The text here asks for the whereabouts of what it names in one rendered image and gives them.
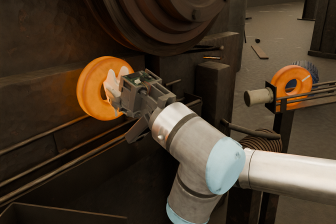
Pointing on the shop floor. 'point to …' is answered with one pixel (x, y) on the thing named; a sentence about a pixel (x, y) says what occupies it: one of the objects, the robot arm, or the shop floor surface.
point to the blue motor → (309, 72)
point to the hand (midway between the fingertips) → (108, 81)
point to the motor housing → (235, 198)
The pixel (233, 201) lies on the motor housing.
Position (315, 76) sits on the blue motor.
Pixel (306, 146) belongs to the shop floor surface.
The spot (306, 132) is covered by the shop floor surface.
